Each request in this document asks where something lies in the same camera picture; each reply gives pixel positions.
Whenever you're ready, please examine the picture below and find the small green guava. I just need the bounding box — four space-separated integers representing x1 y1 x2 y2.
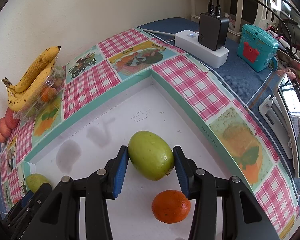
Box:
26 173 50 193

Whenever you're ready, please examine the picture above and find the large green guava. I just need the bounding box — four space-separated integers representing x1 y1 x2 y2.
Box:
128 131 174 181

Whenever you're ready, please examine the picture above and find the white teal-rimmed box lid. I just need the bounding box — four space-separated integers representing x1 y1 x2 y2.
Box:
24 70 238 239

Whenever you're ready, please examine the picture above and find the pale red apple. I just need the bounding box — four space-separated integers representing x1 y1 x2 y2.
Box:
0 133 6 143

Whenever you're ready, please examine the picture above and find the middle red apple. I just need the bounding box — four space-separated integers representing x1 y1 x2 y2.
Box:
0 118 12 138

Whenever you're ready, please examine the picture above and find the dark red apple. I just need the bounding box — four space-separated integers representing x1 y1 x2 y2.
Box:
5 108 20 129

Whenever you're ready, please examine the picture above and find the clear plastic fruit container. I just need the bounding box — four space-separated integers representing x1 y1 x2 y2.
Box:
8 66 66 122

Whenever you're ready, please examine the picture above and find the pink checkered fruit tablecloth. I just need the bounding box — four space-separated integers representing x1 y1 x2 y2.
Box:
0 28 300 239

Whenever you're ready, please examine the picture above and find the yellow banana bunch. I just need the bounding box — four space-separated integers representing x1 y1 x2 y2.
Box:
1 46 61 112

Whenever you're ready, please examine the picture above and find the teal toy box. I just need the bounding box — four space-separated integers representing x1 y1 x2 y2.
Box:
237 24 279 72

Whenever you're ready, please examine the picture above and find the white power strip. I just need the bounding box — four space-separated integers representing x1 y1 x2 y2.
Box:
174 30 229 68

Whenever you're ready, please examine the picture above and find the black power adapter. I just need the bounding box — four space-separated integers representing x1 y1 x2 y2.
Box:
198 12 230 51

